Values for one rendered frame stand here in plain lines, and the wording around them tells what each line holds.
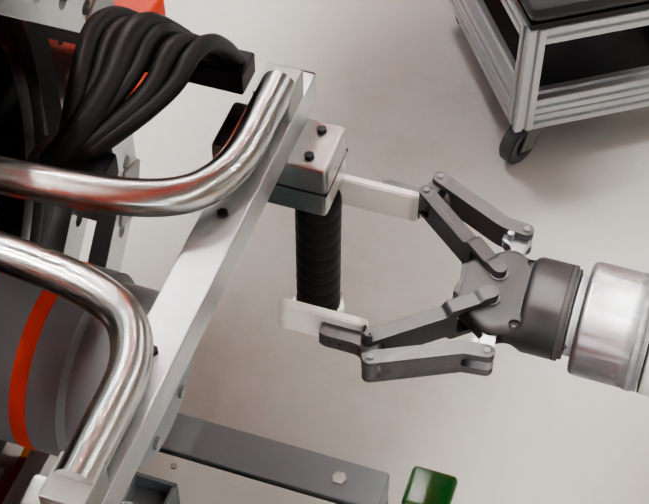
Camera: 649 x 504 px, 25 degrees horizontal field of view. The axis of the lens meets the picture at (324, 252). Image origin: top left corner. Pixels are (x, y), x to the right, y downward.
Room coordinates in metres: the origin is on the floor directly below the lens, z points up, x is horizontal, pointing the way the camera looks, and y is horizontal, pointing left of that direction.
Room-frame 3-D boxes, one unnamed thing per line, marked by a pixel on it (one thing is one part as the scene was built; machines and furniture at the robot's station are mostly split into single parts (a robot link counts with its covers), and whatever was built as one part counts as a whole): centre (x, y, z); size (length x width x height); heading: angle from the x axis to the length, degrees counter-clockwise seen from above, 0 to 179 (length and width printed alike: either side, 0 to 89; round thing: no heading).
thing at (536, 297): (0.69, -0.15, 0.83); 0.09 x 0.08 x 0.07; 71
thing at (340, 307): (0.74, 0.00, 0.83); 0.04 x 0.04 x 0.16
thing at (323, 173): (0.75, 0.03, 0.93); 0.09 x 0.05 x 0.05; 71
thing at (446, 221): (0.75, -0.11, 0.83); 0.11 x 0.01 x 0.04; 30
